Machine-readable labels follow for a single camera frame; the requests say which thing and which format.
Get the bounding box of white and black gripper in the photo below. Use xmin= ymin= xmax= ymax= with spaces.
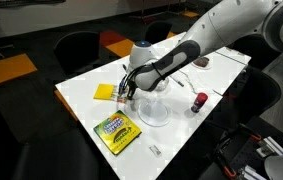
xmin=118 ymin=72 xmax=138 ymax=100

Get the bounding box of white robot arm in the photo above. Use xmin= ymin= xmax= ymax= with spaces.
xmin=118 ymin=0 xmax=283 ymax=99

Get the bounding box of clear white plastic plate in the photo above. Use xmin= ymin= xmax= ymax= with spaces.
xmin=137 ymin=99 xmax=170 ymax=127

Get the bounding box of Crayola washable markers box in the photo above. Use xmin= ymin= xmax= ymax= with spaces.
xmin=93 ymin=110 xmax=142 ymax=156

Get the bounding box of plate with chocolate pastry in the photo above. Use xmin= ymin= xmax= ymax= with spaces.
xmin=192 ymin=57 xmax=212 ymax=70

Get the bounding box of black and white marker pen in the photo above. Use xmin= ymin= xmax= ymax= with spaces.
xmin=172 ymin=78 xmax=184 ymax=87

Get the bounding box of black office chair right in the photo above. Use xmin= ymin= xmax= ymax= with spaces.
xmin=145 ymin=21 xmax=172 ymax=44

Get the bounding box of black office chair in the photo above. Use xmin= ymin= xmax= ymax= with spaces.
xmin=53 ymin=31 xmax=101 ymax=75
xmin=145 ymin=21 xmax=172 ymax=44

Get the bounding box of red capped spice bottle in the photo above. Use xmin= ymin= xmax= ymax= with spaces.
xmin=191 ymin=93 xmax=208 ymax=113

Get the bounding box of orange handled clamp tool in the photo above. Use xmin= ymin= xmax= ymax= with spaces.
xmin=214 ymin=123 xmax=264 ymax=179

